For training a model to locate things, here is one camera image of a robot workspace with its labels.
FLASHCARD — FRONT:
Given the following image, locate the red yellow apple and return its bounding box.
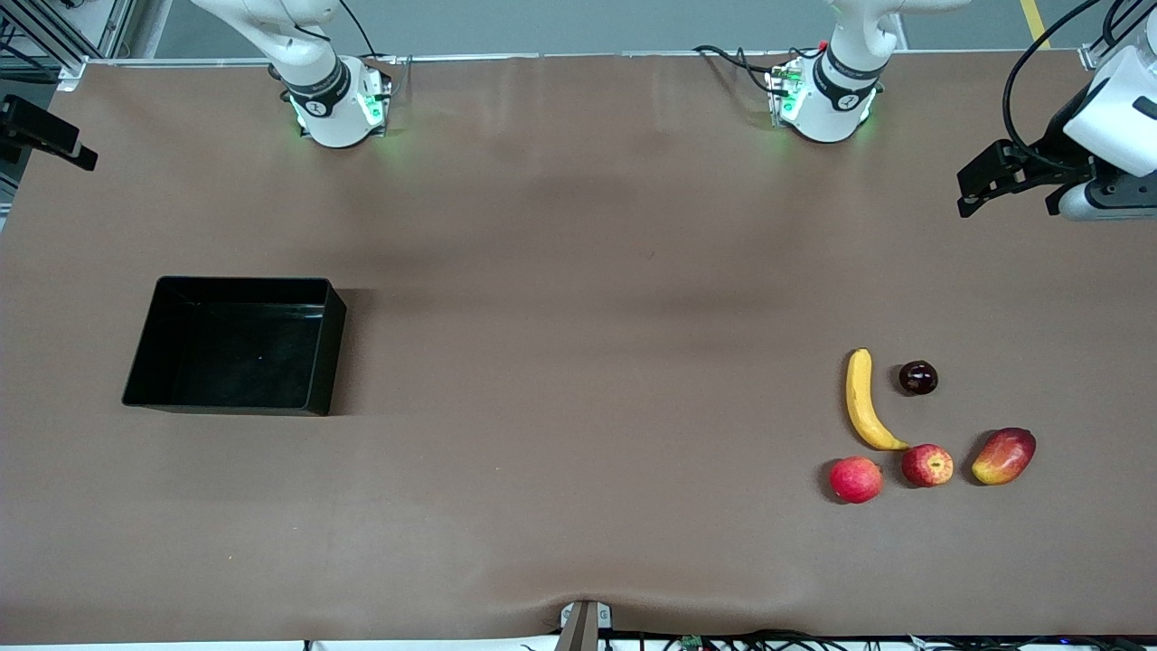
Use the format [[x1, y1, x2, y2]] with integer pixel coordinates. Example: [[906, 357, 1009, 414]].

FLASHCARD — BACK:
[[901, 443, 955, 488]]

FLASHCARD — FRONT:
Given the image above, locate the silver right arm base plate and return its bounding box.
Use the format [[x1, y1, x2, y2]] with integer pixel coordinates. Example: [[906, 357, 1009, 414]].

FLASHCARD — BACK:
[[289, 56, 394, 141]]

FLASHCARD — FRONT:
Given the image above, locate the black left base cable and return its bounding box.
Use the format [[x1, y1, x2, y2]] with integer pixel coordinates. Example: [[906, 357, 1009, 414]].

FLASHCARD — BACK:
[[694, 43, 787, 96]]

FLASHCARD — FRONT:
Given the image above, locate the dark red plum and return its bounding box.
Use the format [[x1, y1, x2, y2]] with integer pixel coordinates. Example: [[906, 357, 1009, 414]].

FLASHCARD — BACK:
[[898, 360, 939, 397]]

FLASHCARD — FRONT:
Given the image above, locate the yellow banana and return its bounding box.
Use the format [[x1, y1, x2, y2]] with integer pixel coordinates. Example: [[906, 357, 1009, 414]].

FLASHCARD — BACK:
[[846, 348, 910, 451]]

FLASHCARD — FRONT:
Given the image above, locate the aluminium frame corner post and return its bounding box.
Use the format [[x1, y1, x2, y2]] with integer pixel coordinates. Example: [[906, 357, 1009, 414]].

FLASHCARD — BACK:
[[1080, 0, 1157, 71]]

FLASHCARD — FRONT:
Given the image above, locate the black plastic box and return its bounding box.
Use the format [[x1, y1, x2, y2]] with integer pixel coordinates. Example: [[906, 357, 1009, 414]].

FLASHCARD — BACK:
[[122, 276, 347, 417]]

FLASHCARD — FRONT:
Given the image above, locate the black right base cable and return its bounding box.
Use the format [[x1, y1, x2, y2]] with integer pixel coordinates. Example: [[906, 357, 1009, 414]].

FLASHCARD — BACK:
[[339, 0, 381, 60]]

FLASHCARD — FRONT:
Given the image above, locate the red yellow mango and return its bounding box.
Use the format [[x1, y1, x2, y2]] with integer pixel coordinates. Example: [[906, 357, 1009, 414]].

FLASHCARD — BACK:
[[972, 428, 1037, 486]]

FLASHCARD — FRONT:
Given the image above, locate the black base cable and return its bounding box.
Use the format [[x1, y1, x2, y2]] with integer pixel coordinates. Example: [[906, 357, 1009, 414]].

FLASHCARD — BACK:
[[694, 43, 787, 96], [339, 0, 381, 60]]

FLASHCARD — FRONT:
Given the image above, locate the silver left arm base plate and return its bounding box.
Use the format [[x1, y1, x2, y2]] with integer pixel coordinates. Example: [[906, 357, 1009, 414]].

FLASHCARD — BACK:
[[767, 61, 807, 127]]

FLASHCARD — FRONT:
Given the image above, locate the brown table mat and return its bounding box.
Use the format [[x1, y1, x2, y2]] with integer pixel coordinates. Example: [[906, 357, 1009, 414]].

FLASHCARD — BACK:
[[0, 50, 1157, 645]]

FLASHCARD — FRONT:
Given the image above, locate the aluminium frame with dark struts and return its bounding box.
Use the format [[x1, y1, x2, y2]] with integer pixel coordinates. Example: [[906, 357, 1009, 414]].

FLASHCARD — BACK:
[[0, 0, 136, 91]]

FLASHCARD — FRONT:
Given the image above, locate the plain red apple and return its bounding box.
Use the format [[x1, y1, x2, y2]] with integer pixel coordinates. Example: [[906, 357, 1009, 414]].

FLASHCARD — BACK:
[[829, 456, 884, 505]]

